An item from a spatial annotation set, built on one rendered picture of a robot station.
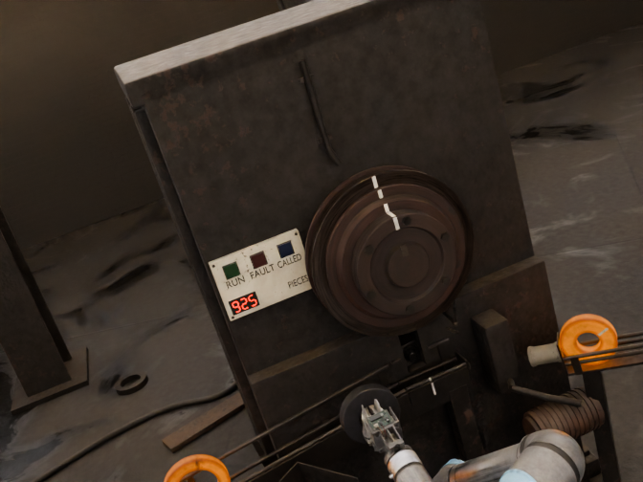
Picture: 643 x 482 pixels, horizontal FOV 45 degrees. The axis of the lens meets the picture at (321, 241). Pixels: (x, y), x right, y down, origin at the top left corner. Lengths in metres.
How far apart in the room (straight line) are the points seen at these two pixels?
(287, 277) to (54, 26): 6.04
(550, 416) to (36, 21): 6.52
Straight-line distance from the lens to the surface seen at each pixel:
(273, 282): 2.16
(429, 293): 2.08
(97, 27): 7.95
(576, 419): 2.39
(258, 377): 2.24
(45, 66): 7.97
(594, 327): 2.30
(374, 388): 1.97
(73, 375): 4.90
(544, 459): 1.56
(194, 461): 2.21
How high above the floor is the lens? 1.94
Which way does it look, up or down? 20 degrees down
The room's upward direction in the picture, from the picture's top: 18 degrees counter-clockwise
